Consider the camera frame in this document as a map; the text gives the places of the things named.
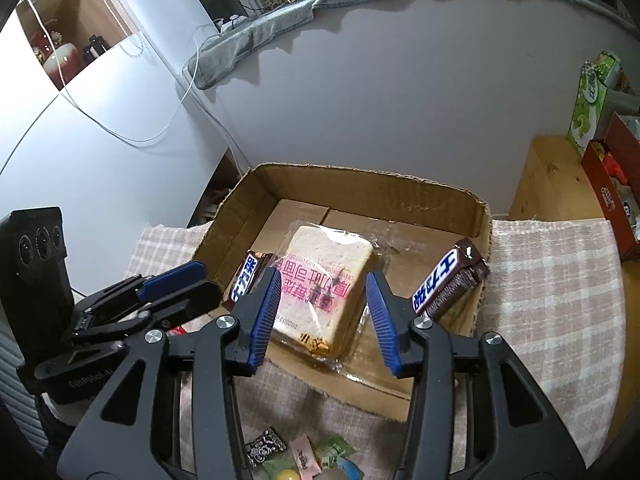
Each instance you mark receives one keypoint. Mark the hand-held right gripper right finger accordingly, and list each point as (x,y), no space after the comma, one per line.
(382,325)

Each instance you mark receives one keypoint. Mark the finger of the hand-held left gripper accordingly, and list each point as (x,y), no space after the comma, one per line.
(175,275)
(190,300)

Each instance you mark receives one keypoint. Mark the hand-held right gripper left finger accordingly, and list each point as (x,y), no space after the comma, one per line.
(262,320)

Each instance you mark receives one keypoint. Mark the brown chocolate bar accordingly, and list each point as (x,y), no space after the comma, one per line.
(450,280)
(247,275)

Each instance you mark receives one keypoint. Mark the bread slice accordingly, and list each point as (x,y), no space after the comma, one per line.
(325,260)

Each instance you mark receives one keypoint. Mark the black patterned candy packet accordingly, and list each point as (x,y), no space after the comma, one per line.
(265,447)

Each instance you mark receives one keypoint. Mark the green candy packet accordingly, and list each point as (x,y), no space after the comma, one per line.
(334,447)

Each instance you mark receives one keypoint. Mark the cardboard box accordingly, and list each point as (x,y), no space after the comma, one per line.
(350,195)

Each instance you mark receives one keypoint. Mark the small white sachet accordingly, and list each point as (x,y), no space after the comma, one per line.
(302,457)

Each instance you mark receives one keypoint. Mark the yellow round candy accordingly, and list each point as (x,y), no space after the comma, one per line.
(284,474)

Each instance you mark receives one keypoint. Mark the checked cloth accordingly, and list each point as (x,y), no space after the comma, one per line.
(550,285)

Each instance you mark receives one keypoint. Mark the red and white jar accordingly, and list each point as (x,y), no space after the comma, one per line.
(60,60)

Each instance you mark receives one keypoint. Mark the dark bottle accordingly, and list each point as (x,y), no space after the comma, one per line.
(95,47)

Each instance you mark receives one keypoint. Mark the white power strip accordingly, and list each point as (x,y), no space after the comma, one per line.
(227,22)

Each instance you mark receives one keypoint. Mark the grey towel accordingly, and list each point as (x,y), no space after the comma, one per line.
(260,30)

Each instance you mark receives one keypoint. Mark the red box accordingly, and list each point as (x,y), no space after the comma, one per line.
(607,195)

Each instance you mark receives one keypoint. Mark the wooden shelf niche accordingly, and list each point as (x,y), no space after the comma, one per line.
(85,5)

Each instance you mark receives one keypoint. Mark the green carton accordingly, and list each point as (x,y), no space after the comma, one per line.
(590,105)

